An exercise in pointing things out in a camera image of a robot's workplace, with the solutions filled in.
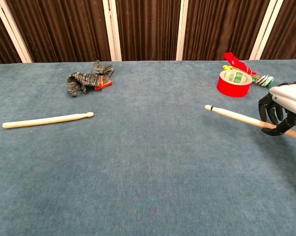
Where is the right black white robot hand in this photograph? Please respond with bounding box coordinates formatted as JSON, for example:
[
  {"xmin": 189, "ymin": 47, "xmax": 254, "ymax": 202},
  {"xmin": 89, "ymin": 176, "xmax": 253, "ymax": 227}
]
[{"xmin": 258, "ymin": 82, "xmax": 296, "ymax": 136}]

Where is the pale wooden drumstick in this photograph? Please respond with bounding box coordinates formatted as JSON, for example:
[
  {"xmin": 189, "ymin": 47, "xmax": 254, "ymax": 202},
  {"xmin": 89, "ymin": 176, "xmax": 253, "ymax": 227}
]
[
  {"xmin": 204, "ymin": 104, "xmax": 296, "ymax": 142},
  {"xmin": 2, "ymin": 112, "xmax": 95, "ymax": 129}
]

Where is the red tape roll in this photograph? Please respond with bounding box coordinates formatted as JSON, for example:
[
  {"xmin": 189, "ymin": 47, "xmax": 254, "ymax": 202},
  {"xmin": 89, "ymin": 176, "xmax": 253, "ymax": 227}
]
[{"xmin": 216, "ymin": 69, "xmax": 253, "ymax": 98}]

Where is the colourful feather shuttlecock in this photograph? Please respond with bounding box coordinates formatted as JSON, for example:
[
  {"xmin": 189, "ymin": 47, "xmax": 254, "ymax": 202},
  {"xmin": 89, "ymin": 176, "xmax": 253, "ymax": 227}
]
[{"xmin": 222, "ymin": 52, "xmax": 275, "ymax": 89}]

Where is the blue felt table mat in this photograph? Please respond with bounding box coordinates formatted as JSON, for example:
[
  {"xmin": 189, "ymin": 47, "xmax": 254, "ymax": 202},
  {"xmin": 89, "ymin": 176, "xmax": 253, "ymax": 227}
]
[{"xmin": 0, "ymin": 58, "xmax": 296, "ymax": 236}]

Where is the grey knit work glove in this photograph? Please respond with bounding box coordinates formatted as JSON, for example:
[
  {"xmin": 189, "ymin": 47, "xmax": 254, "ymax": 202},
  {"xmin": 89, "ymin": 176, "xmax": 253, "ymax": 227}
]
[{"xmin": 66, "ymin": 59, "xmax": 115, "ymax": 98}]

